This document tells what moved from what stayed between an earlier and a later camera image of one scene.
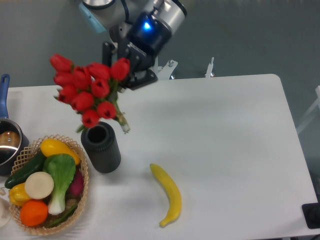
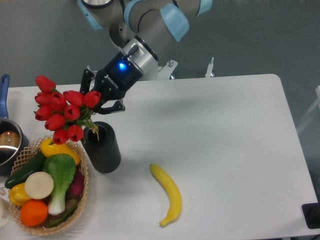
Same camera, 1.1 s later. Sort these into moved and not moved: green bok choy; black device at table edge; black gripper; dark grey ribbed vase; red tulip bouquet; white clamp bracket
Moved: black gripper; red tulip bouquet
Not moved: white clamp bracket; dark grey ribbed vase; green bok choy; black device at table edge
